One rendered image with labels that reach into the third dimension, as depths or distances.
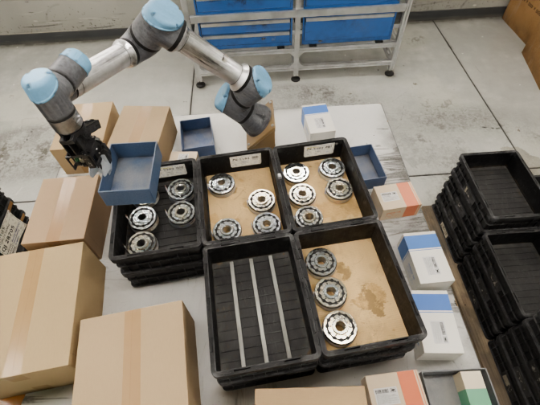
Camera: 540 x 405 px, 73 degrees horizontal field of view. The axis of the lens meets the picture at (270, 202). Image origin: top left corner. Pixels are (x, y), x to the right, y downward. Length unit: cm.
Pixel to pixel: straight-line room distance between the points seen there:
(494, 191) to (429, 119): 120
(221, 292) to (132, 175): 48
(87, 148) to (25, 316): 55
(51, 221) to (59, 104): 63
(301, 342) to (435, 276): 53
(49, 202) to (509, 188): 210
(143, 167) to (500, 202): 166
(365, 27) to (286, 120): 154
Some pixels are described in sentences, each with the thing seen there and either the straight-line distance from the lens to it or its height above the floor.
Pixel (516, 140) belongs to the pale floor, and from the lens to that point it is 331.
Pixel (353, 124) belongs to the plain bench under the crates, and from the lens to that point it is 193.
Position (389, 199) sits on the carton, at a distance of 154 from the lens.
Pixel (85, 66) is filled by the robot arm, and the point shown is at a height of 142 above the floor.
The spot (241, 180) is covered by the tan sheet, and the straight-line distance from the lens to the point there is 148.
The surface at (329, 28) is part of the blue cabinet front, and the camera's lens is 320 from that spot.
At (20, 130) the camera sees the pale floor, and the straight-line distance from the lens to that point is 356.
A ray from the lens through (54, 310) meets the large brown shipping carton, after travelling 132.
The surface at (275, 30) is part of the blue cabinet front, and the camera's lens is 314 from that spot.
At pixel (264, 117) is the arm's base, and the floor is 90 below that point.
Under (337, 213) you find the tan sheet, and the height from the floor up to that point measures 83.
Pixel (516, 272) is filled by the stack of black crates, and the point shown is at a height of 38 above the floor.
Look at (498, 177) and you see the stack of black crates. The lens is 223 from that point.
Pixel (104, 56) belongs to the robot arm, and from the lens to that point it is 133.
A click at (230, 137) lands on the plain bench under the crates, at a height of 70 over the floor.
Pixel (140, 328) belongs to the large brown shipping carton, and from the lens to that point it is 119.
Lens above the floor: 197
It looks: 54 degrees down
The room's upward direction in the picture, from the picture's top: 2 degrees counter-clockwise
